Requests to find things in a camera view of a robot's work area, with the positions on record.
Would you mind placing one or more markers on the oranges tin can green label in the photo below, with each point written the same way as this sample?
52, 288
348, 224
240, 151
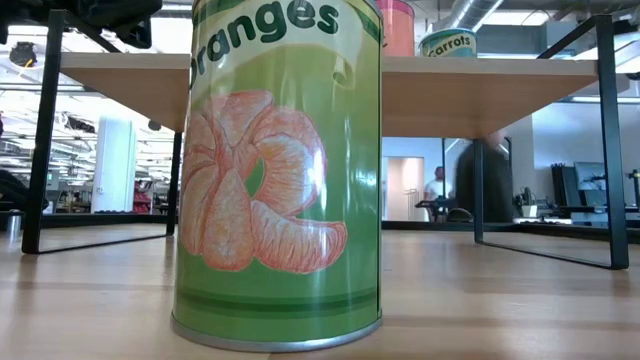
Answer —
280, 200

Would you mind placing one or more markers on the orange pink label tin can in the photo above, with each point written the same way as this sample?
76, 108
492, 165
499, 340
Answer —
400, 30

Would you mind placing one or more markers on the carrots tin can blue label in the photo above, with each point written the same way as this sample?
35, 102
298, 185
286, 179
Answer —
450, 45

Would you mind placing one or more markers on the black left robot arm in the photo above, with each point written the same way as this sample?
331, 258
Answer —
45, 10

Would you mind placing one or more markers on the white pillar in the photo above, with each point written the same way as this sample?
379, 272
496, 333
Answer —
115, 165

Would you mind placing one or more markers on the red cabinet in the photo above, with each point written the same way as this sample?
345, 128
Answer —
142, 200

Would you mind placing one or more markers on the beige door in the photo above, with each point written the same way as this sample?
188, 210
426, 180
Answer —
402, 185

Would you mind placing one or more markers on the person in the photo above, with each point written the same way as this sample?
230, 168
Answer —
437, 190

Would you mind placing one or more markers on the black equipment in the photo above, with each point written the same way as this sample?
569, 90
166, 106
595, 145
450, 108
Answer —
460, 216

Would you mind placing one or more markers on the black monitor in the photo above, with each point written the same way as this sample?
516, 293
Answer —
590, 177

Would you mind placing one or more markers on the wooden shelf black metal frame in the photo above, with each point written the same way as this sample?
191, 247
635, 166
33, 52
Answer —
450, 100

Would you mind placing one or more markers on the silver ventilation duct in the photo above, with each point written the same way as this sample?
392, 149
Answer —
470, 12

